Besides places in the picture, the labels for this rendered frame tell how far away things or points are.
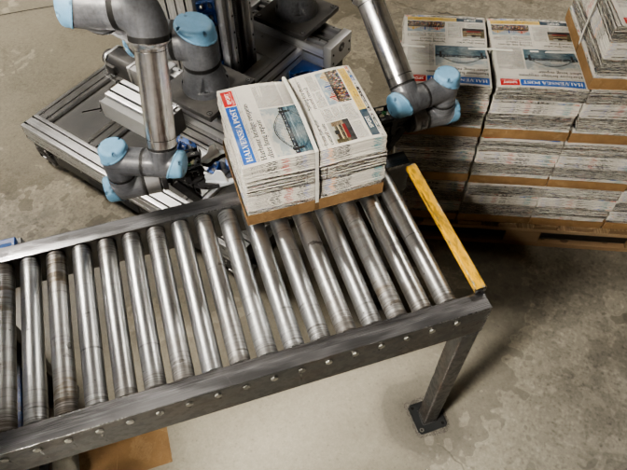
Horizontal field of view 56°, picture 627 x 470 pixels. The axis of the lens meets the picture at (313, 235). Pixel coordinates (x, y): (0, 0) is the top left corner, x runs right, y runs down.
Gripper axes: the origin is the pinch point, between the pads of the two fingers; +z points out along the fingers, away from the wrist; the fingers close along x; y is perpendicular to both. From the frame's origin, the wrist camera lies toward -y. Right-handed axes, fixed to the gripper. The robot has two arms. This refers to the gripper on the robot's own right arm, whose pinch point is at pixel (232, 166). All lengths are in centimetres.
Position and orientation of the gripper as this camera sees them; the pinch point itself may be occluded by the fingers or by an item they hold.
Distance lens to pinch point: 170.4
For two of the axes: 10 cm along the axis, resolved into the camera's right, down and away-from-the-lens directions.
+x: -3.0, -7.7, 5.7
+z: 9.5, -2.4, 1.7
